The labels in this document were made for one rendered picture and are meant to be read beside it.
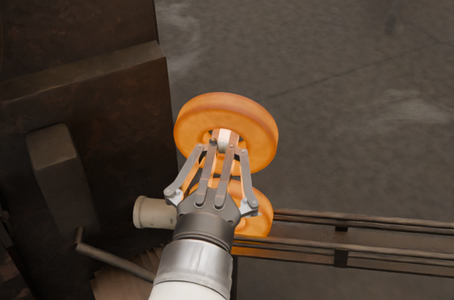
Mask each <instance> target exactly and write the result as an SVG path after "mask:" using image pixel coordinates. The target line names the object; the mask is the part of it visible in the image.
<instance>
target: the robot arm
mask: <svg viewBox="0 0 454 300"><path fill-rule="evenodd" d="M238 139H239V135H238V134H237V133H235V132H233V131H231V130H226V129H213V132H212V136H211V138H210V139H209V143H208V144H203V143H197V144H196V145H195V148H194V149H193V151H192V153H191V154H190V156H189V157H188V159H187V161H186V163H185V164H184V166H183V167H182V169H181V171H180V173H179V175H178V176H177V178H176V179H175V181H174V182H173V183H172V184H171V185H170V186H168V187H167V188H166V189H165V190H164V192H163V193H164V197H165V200H166V204H167V205H173V206H174V207H175V208H176V211H177V216H178V219H177V222H176V226H175V229H174V234H173V237H172V242H171V243H169V244H168V245H166V247H165V248H164V249H163V253H162V256H161V260H160V263H159V267H158V271H157V275H156V278H155V280H154V282H153V289H152V291H151V295H150V297H149V299H148V300H230V289H231V284H232V279H231V275H232V271H233V268H232V261H233V258H232V256H231V255H230V254H231V251H232V243H233V239H234V231H235V229H236V227H237V226H238V225H239V223H240V222H241V218H243V217H245V216H248V215H250V216H252V217H255V216H257V215H258V209H259V201H258V200H257V198H256V196H255V195H254V193H253V189H252V183H251V173H250V167H249V156H248V151H247V149H246V148H239V147H237V146H238ZM218 153H221V154H225V158H224V163H223V167H222V173H221V176H220V180H219V183H218V187H217V188H215V189H213V188H211V183H212V179H213V173H214V170H215V166H216V161H217V157H218ZM205 157H206V158H205ZM204 158H205V163H204V166H203V171H202V175H201V178H200V180H199V186H198V188H197V189H195V190H194V191H193V192H192V193H190V194H189V195H188V196H186V197H185V198H184V199H183V194H184V193H185V191H186V190H187V188H188V186H189V184H190V183H191V180H192V179H193V177H194V175H195V174H196V172H197V170H198V169H199V166H200V165H201V163H202V161H203V160H204ZM235 160H236V161H239V166H240V173H241V185H242V192H243V199H242V200H241V206H240V207H239V208H238V207H237V205H236V203H235V202H234V200H233V198H232V197H231V195H230V193H229V188H230V182H231V178H232V172H233V168H234V162H235Z"/></svg>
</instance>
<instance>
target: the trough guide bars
mask: <svg viewBox="0 0 454 300"><path fill-rule="evenodd" d="M273 211H274V216H273V220H272V221H281V222H296V223H304V224H319V225H327V226H335V231H343V232H347V230H348V227H351V228H366V229H374V230H389V231H398V232H413V233H422V234H437V235H445V236H454V222H440V221H432V220H415V219H407V218H390V217H382V216H365V215H357V214H346V213H338V212H336V213H332V212H323V211H307V210H298V209H282V208H273ZM232 246H233V247H246V248H254V249H267V250H275V251H288V252H295V253H309V254H316V255H330V256H334V268H347V259H348V257H351V258H358V259H371V260H379V261H392V262H399V263H407V264H420V265H428V266H441V267H448V268H454V253H439V252H431V251H418V250H410V249H395V248H388V247H374V246H366V245H352V244H344V243H330V242H322V241H308V240H300V239H286V238H278V237H270V236H256V235H249V234H234V239H233V243H232Z"/></svg>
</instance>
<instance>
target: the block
mask: <svg viewBox="0 0 454 300"><path fill-rule="evenodd" d="M25 143H26V148H27V151H28V156H29V159H30V163H31V166H32V171H33V172H34V175H35V177H36V180H37V182H38V184H39V186H40V189H41V192H42V194H43V197H44V198H45V201H46V203H47V206H48V208H49V211H50V212H51V215H52V217H53V220H54V222H55V225H56V226H57V229H58V231H59V234H60V236H61V239H62V240H63V241H64V242H65V243H71V242H73V239H74V233H75V229H76V228H77V227H79V226H81V227H84V228H85V234H84V237H86V236H90V235H92V234H95V233H97V232H99V231H100V229H101V223H100V220H99V217H98V213H97V210H96V207H95V203H94V201H93V197H92V195H91V190H90V188H89V184H88V182H87V179H86V175H85V173H84V168H83V166H82V162H81V160H80V156H79V154H78V150H77V148H76V145H75V142H74V139H73V136H72V133H71V131H70V127H69V126H68V125H66V124H65V123H59V124H55V125H52V126H48V127H46V128H42V129H39V130H35V131H32V132H29V133H28V134H26V137H25Z"/></svg>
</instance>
